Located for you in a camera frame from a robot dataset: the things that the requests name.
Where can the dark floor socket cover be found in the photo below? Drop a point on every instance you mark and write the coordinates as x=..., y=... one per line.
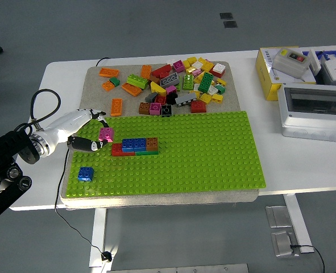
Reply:
x=230, y=24
x=226, y=16

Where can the green studded baseplate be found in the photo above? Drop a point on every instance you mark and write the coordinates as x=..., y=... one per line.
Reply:
x=199, y=156

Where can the small green brick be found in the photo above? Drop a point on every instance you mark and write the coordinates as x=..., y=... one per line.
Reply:
x=115, y=82
x=220, y=89

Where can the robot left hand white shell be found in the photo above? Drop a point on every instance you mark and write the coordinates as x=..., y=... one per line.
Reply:
x=62, y=128

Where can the grey push-button switch box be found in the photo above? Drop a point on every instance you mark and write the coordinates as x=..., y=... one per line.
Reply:
x=287, y=66

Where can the blue long brick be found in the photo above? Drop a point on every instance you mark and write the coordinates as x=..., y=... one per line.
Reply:
x=133, y=144

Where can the red sloped brick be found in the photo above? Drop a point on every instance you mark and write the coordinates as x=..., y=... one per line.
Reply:
x=164, y=69

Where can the long metal floor plate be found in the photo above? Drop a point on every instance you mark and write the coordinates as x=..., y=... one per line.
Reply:
x=179, y=268

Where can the red long brick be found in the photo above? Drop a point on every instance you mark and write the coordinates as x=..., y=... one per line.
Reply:
x=156, y=74

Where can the pink square brick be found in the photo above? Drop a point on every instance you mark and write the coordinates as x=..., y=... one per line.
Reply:
x=155, y=109
x=171, y=90
x=106, y=134

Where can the brown square brick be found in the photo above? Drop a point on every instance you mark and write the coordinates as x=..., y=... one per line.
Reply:
x=144, y=108
x=152, y=143

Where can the red base brick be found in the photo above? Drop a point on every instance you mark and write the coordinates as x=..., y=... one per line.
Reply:
x=116, y=149

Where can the red square brick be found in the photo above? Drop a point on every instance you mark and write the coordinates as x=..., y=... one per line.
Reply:
x=198, y=107

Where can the blue square brick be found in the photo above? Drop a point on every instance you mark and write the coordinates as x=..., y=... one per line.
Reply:
x=85, y=173

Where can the black square brick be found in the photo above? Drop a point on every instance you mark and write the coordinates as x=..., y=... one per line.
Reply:
x=166, y=110

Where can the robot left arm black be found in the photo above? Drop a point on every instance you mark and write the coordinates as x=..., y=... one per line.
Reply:
x=3, y=148

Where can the white table leg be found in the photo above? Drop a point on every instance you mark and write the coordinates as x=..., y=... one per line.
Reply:
x=98, y=236
x=295, y=216

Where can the grey-brown mat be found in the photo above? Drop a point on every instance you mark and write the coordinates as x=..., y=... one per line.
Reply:
x=99, y=99

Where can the small pink brick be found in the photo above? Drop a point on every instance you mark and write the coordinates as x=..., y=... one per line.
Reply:
x=196, y=72

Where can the green flat brick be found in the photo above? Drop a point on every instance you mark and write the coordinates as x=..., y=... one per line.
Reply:
x=147, y=152

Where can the orange long brick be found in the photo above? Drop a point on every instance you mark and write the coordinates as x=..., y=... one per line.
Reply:
x=146, y=71
x=116, y=107
x=108, y=72
x=131, y=89

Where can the small orange brick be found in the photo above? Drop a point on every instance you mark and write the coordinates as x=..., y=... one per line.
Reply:
x=107, y=86

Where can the grey narrow long brick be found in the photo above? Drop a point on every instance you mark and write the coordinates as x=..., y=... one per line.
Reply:
x=186, y=99

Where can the grey sloped brick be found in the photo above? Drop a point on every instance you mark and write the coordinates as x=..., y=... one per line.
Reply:
x=151, y=97

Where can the small red brick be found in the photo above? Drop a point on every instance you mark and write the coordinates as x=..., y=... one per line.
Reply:
x=160, y=100

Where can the red brick with white top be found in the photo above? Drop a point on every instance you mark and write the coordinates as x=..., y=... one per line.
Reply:
x=218, y=68

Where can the magenta square brick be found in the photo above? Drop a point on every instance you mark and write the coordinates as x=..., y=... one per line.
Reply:
x=178, y=66

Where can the yellow cardboard box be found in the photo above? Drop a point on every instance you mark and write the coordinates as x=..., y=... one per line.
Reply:
x=265, y=74

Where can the white plastic part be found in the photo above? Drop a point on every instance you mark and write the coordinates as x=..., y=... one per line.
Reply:
x=315, y=65

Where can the white enclosure with clear lid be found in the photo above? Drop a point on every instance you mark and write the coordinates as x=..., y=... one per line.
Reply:
x=307, y=125

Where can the lime green long brick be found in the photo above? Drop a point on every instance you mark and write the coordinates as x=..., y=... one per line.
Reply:
x=137, y=80

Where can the small brown brick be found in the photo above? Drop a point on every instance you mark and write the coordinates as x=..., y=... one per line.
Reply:
x=154, y=79

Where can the dark green long brick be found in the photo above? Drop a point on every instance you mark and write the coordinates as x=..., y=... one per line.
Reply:
x=206, y=82

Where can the small white brick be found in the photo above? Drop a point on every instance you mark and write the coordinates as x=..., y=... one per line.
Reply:
x=170, y=61

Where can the yellow curved brick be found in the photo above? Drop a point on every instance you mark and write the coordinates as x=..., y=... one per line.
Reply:
x=157, y=88

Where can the lime green narrow brick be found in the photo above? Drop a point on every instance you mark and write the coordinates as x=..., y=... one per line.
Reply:
x=180, y=86

